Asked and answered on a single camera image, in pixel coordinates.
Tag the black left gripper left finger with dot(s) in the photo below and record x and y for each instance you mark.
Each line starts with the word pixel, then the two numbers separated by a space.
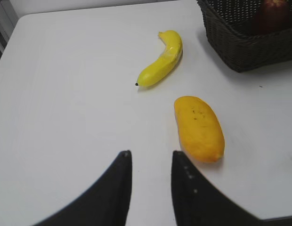
pixel 105 203

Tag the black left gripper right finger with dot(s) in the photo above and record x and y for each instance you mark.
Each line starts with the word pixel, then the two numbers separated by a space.
pixel 196 202

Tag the orange yellow mango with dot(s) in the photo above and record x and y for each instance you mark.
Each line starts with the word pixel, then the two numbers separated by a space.
pixel 199 130

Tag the yellow banana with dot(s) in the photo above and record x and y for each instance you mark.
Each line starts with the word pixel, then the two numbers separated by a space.
pixel 165 63

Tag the dark brown wicker basket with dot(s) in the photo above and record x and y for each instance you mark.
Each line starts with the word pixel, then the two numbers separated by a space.
pixel 228 25

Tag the red apple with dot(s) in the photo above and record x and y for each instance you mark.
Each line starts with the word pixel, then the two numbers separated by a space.
pixel 271 16

